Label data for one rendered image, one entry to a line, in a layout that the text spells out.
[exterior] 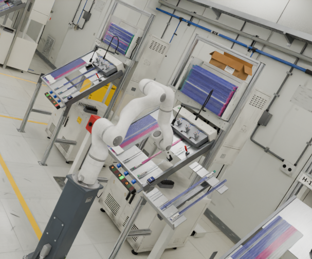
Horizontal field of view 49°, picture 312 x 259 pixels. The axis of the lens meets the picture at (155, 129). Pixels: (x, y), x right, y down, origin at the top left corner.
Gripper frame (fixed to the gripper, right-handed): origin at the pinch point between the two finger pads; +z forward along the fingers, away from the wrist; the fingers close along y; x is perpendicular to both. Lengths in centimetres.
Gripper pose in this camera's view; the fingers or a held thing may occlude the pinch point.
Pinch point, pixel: (169, 158)
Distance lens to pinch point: 268.9
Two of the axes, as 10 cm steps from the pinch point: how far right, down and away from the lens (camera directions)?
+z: 3.1, 6.2, 7.2
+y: -5.4, -5.1, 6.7
